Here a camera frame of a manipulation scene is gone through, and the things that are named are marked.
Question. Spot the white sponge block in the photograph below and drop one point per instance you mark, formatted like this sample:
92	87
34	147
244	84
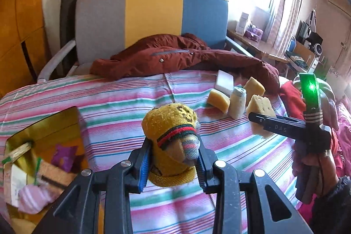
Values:
224	80

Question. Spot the purple cloth piece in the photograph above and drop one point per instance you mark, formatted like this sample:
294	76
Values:
64	157

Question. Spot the pink cloth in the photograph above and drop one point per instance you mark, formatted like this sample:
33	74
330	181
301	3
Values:
342	127

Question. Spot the purple tissue box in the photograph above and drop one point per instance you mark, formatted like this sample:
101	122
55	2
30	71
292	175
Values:
253	32

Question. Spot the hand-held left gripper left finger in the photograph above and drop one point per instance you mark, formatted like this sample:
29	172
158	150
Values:
144	168

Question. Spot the yellow knitted sock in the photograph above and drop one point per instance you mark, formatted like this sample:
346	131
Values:
167	124

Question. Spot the white plastic bottle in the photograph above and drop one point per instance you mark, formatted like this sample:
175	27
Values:
237	102

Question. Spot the person's right hand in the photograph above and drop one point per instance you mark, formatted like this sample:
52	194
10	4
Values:
330	168

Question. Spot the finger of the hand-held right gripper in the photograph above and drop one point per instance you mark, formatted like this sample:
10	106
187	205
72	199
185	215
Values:
274	125

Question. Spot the yellow sponge piece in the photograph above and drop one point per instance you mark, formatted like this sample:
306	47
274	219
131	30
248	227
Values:
260	106
218	101
253	87

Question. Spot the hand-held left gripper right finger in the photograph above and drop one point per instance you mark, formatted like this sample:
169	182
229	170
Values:
201	168

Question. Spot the reddish brown jacket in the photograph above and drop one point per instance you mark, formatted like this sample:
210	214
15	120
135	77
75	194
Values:
164	58

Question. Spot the black rolled mat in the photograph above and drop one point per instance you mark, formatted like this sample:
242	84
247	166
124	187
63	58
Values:
68	17

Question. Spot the gold rectangular box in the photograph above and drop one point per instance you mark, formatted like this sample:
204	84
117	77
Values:
41	127

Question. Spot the black speaker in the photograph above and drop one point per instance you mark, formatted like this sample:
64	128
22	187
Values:
314	42

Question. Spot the orange wooden wardrobe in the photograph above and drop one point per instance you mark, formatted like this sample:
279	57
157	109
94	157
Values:
22	17

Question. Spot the white box stack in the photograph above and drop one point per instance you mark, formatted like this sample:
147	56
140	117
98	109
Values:
241	24

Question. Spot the thin green stick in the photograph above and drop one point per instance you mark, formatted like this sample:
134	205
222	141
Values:
38	171

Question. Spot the red cloth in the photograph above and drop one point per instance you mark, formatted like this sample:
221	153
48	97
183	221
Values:
292	97

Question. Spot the pink striped sock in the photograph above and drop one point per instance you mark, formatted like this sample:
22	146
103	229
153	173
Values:
35	198

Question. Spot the wooden desk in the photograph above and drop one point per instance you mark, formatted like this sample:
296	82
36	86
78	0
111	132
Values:
263	49

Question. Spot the striped bed sheet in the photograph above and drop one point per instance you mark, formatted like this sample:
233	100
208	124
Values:
109	102

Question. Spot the green and white carton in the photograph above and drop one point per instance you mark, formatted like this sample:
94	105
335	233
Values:
17	153

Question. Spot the brown cork mat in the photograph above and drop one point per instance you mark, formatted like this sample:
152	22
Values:
68	173

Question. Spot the grey yellow blue chair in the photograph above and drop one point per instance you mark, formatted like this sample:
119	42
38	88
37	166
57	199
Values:
104	20

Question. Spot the wooden headboard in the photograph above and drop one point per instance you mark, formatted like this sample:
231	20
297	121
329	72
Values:
303	54

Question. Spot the white printed carton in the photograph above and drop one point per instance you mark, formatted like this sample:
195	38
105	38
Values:
16	184

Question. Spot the person's right forearm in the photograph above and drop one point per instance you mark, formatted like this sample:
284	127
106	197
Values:
334	206

